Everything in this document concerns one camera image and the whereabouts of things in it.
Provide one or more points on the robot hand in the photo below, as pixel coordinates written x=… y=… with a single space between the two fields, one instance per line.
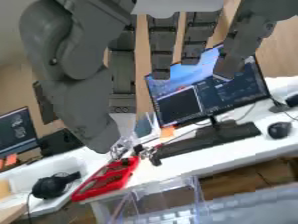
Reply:
x=75 y=66

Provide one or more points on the black case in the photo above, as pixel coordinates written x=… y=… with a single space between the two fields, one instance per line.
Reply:
x=60 y=143

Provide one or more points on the small computer screen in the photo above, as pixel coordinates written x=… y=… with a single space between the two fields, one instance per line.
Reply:
x=15 y=133

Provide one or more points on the wide computer screen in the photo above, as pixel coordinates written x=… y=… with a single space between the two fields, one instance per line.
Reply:
x=195 y=100

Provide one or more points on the red tray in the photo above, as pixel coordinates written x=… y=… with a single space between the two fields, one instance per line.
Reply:
x=95 y=188
x=122 y=166

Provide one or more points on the white desk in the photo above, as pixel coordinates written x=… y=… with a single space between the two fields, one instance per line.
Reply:
x=27 y=180
x=221 y=156

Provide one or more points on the large black keyboard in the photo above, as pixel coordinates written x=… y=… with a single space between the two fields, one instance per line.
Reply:
x=208 y=140

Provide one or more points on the clear box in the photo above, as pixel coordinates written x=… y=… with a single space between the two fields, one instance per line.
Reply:
x=177 y=206

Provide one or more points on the black mouse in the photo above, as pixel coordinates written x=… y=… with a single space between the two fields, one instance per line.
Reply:
x=280 y=130

